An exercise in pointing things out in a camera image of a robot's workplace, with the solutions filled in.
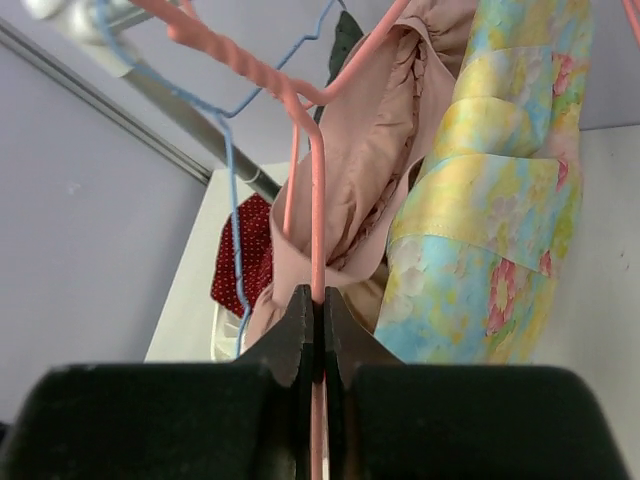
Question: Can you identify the white metal clothes rack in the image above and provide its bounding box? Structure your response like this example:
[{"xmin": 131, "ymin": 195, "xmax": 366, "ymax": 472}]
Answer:
[{"xmin": 22, "ymin": 1, "xmax": 280, "ymax": 203}]

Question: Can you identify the blue wire hanger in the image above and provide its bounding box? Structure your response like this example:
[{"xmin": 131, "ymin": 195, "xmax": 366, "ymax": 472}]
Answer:
[{"xmin": 94, "ymin": 0, "xmax": 351, "ymax": 356}]

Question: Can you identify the dark grey dotted skirt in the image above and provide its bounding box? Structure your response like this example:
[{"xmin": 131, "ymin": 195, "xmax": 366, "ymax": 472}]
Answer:
[{"xmin": 312, "ymin": 9, "xmax": 366, "ymax": 126}]

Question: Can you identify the aluminium corner frame left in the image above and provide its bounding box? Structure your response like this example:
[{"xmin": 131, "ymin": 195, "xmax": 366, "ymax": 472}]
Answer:
[{"xmin": 1, "ymin": 19, "xmax": 212, "ymax": 185}]

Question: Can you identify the pink pleated skirt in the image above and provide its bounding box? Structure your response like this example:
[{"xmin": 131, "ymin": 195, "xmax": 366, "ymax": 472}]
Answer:
[{"xmin": 246, "ymin": 0, "xmax": 476, "ymax": 354}]

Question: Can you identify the white ruffled skirt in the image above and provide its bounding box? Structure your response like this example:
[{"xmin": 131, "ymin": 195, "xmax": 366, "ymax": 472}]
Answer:
[{"xmin": 210, "ymin": 303, "xmax": 241, "ymax": 362}]

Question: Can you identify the pink hanger of tie-dye skirt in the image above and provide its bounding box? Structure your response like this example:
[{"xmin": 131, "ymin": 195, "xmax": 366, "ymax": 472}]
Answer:
[{"xmin": 124, "ymin": 0, "xmax": 416, "ymax": 480}]

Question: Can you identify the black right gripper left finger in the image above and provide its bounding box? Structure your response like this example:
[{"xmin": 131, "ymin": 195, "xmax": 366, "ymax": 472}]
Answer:
[{"xmin": 1, "ymin": 286, "xmax": 313, "ymax": 479}]

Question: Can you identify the yellow blue tie-dye skirt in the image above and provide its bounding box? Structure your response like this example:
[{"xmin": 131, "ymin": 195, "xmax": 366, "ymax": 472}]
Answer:
[{"xmin": 374, "ymin": 1, "xmax": 593, "ymax": 363}]

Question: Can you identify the pink hanger of white skirt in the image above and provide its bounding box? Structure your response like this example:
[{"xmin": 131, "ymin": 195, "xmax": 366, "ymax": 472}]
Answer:
[{"xmin": 621, "ymin": 0, "xmax": 640, "ymax": 45}]

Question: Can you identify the red polka dot skirt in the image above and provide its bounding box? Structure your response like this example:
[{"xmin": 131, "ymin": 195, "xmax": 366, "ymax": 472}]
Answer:
[{"xmin": 211, "ymin": 193, "xmax": 273, "ymax": 318}]

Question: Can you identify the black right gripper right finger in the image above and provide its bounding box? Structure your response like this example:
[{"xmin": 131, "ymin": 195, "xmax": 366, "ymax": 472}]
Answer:
[{"xmin": 323, "ymin": 288, "xmax": 629, "ymax": 479}]

